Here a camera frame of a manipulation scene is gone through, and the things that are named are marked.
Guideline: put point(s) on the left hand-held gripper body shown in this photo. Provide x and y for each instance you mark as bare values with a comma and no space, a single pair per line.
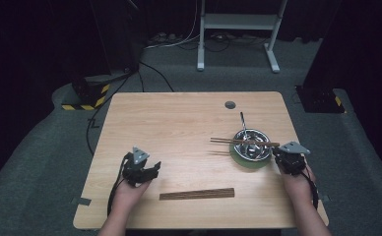
136,170

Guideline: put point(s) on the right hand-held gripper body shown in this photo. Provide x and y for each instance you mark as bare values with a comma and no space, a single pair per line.
292,160

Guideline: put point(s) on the shiny metal bowl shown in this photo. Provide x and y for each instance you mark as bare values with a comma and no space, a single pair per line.
253,151

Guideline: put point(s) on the brown wooden chopstick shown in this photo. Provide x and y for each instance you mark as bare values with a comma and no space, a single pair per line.
231,140

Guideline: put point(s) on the person's left hand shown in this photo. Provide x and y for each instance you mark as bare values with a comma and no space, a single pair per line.
130,193

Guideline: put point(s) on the person's right hand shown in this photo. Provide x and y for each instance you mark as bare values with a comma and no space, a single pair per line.
297,185

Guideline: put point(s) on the green round plate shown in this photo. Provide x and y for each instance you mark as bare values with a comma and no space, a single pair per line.
248,164

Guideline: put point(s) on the metal spoon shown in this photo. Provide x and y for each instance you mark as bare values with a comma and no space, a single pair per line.
243,123

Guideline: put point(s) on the dark wooden strip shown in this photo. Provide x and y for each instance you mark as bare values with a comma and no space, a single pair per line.
197,194

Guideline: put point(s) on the grey tape piece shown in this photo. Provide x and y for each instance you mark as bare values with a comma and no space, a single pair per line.
81,201

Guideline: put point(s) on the grey round table grommet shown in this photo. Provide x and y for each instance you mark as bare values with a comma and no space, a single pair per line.
230,105

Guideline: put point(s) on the black stand base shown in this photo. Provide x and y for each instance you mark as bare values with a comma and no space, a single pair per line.
320,100

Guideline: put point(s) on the yellow black striped base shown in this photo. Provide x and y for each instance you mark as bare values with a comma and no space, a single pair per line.
87,103

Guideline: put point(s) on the white metal stand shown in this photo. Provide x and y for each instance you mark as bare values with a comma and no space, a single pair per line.
238,21

